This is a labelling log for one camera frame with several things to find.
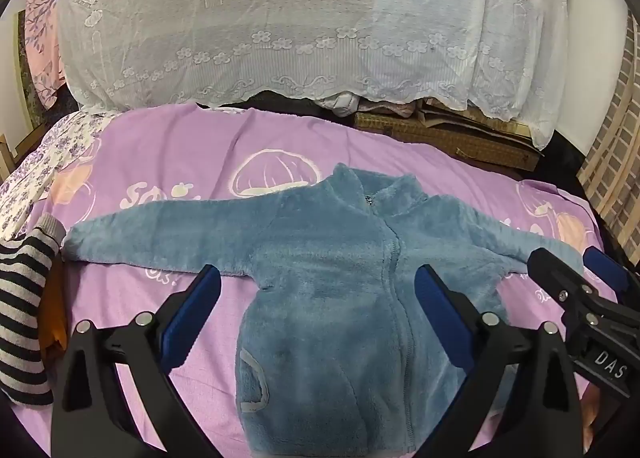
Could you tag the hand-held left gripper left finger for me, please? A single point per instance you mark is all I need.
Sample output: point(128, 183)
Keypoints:
point(192, 310)

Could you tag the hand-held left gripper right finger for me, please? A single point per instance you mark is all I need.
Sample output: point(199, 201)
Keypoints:
point(442, 310)

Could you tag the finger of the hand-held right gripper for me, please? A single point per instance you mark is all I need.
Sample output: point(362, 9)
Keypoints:
point(607, 265)
point(550, 268)

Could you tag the blue fleece zip jacket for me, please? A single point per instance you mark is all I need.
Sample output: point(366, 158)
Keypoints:
point(330, 288)

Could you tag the purple printed blanket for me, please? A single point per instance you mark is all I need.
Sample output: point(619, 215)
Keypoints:
point(165, 172)

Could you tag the woven wicker basket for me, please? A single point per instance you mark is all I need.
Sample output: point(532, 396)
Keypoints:
point(450, 140)

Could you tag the flat brown cardboard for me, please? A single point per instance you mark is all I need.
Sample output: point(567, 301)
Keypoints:
point(480, 117)

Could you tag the black white striped sweater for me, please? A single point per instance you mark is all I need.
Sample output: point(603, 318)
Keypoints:
point(22, 308)

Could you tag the pink striped garment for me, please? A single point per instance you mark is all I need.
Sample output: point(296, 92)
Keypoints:
point(397, 108)

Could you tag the white purple floral sheet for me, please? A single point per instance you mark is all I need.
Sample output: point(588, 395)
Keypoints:
point(45, 157)

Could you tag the white padded garment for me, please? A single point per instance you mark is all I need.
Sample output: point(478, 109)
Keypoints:
point(340, 105)

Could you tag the pink floral cloth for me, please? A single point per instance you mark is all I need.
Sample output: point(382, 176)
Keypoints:
point(45, 37)

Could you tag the white lace cover cloth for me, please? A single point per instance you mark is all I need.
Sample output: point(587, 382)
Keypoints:
point(280, 12)

